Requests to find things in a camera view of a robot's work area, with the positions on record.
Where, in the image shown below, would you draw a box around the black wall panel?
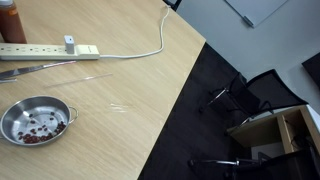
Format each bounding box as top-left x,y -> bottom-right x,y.
301,51 -> 320,92

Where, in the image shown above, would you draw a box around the clear plastic scrap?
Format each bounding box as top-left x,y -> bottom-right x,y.
109,102 -> 132,113

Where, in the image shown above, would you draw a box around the red beans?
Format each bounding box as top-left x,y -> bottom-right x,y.
17,111 -> 67,145

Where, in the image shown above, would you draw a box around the red-brown sauce bottle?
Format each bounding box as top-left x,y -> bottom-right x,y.
0,0 -> 28,45

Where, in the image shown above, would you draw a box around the white power cable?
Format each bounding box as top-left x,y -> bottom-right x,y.
98,5 -> 171,60

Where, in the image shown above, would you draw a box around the steel bowl with handles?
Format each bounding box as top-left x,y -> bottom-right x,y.
0,95 -> 80,147

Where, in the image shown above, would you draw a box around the black mesh office chair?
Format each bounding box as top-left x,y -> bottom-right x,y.
198,68 -> 310,128

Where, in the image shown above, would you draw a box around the clear plastic rod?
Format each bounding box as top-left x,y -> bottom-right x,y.
43,72 -> 114,89

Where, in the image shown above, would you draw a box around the white plug adapter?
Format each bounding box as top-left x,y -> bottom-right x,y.
63,35 -> 76,55

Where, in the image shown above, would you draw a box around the beige power strip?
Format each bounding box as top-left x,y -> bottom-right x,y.
0,42 -> 101,62

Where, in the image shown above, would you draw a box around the black chair with chrome frame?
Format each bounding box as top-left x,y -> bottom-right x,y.
187,149 -> 320,180

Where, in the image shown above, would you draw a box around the wooden shelf unit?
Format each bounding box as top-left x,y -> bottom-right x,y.
227,104 -> 320,158

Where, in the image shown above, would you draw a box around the steel table knife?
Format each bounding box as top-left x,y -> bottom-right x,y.
0,60 -> 78,80

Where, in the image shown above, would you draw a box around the grey whiteboard panel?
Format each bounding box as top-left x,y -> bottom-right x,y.
223,0 -> 290,29

